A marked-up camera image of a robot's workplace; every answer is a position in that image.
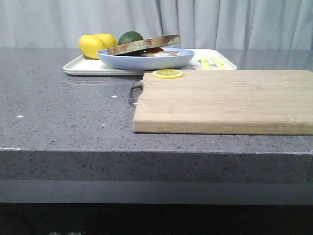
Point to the light blue round plate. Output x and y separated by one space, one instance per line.
146 63

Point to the bread slice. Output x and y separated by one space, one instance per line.
160 41

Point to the cream white tray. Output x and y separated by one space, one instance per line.
89 67

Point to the lemon slice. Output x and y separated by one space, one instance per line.
167 73

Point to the wooden cutting board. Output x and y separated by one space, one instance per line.
248 102

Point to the fried egg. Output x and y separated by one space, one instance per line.
158 52

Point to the yellow plastic fork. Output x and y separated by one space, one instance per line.
204 63

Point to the yellow plastic knife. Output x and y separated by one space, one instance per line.
219 63

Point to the green lime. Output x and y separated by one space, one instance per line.
129 36

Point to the rear yellow lemon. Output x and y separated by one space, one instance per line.
108 39

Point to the yellow lemon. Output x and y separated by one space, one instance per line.
89 45
108 39

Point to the front yellow lemon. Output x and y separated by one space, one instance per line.
89 45

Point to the white grey curtain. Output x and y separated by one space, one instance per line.
215 24

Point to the metal cutting board handle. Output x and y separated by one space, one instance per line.
134 93

